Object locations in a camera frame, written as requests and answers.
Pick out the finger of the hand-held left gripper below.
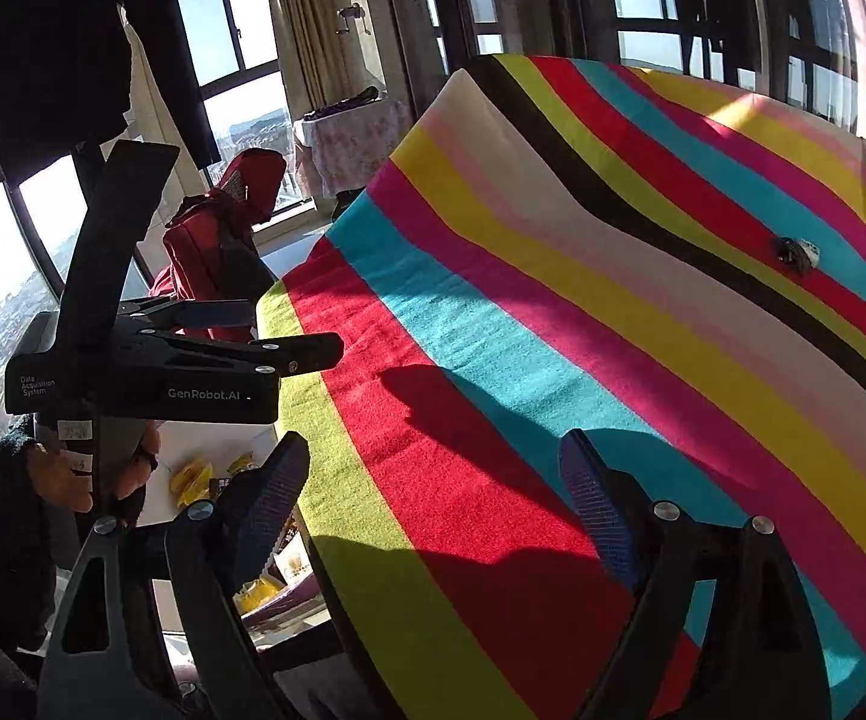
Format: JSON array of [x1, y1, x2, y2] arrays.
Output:
[[113, 298, 259, 335], [167, 331, 345, 383]]

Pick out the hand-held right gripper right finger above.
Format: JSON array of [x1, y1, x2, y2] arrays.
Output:
[[559, 427, 831, 720]]

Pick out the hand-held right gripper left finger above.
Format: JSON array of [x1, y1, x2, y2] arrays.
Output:
[[38, 431, 310, 720]]

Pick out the white storage box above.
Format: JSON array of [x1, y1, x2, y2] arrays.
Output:
[[137, 420, 284, 530]]

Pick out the person's left hand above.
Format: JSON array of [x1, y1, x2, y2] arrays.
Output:
[[0, 416, 164, 537]]

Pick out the red jacket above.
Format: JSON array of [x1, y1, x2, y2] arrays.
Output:
[[149, 148, 289, 342]]

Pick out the striped colourful blanket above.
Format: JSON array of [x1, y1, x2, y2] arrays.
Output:
[[257, 52, 866, 720]]

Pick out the floral cloth covered table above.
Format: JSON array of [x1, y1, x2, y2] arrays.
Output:
[[292, 94, 413, 200]]

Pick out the hanging dark coat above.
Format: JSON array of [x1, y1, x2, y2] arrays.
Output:
[[0, 0, 222, 173]]

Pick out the beige curtain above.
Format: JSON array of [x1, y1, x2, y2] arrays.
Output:
[[262, 0, 449, 200]]

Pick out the blue white candy packet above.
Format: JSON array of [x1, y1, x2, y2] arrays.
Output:
[[774, 236, 822, 272]]

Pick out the hanging dark clothes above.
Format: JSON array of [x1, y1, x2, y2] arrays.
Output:
[[658, 0, 756, 83]]

